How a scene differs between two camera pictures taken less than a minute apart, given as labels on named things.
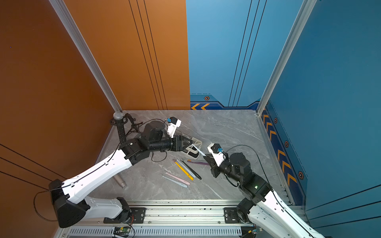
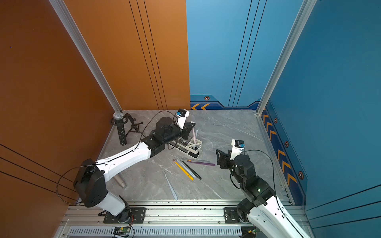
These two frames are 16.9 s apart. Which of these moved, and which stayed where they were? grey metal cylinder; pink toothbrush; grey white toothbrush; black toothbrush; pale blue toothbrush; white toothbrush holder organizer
Moved: pink toothbrush; pale blue toothbrush
Stayed: black toothbrush; grey metal cylinder; white toothbrush holder organizer; grey white toothbrush
